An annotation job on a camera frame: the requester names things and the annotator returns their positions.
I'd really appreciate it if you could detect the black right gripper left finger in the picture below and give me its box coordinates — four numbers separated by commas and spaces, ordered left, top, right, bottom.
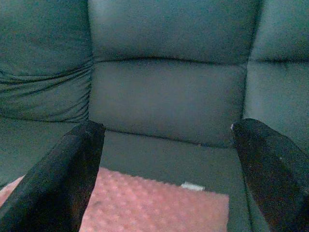
0, 119, 106, 232

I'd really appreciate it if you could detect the pink fleece pillow pale back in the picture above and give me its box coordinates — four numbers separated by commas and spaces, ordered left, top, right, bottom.
0, 166, 230, 232

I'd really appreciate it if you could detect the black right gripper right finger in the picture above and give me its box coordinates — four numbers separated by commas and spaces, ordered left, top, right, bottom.
231, 117, 309, 232

